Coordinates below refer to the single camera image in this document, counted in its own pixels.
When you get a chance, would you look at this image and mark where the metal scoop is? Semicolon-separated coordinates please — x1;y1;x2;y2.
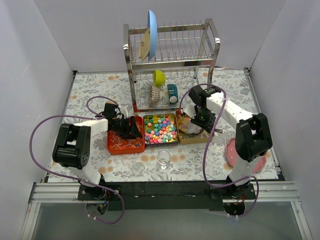
180;122;210;138

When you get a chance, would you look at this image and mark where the orange lollipop candy tin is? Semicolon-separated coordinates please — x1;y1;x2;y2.
106;116;145;155

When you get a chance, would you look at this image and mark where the star candy tin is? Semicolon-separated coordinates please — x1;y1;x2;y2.
142;113;179;148

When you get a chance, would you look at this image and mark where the gold tin of candies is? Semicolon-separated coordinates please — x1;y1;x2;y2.
175;109;210;145

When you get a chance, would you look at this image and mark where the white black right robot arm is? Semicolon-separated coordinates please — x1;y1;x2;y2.
183;84;273;199

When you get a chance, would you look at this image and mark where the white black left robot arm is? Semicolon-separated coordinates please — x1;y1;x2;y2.
52;103;143;200

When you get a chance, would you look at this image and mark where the clear jar lid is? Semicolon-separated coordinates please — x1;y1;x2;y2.
131;162;146;176

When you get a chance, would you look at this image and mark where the clear glass jar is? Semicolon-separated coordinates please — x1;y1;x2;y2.
156;150;171;172

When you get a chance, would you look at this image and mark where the teal white mug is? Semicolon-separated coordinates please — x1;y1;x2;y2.
167;83;179;105

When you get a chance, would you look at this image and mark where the patterned ceramic bowl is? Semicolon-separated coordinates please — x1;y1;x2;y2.
148;85;162;107

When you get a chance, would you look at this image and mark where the pink polka dot plate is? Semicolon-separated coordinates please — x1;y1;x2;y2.
225;137;267;174

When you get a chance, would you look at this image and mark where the yellow-green bowl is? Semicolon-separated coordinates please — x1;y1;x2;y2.
153;69;166;88

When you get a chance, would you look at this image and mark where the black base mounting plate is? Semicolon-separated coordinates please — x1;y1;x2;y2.
77;180;256;211

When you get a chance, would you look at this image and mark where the steel two-tier dish rack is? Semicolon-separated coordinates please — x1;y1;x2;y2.
123;18;221;114

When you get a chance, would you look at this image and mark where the beige plate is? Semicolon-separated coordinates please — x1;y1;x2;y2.
138;28;151;61

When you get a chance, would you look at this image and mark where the light blue plate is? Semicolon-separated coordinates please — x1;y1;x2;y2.
147;10;158;60

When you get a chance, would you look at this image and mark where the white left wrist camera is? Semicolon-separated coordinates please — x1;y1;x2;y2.
120;105;133;118

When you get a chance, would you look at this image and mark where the aluminium frame rail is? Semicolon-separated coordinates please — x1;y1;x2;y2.
28;180;312;240

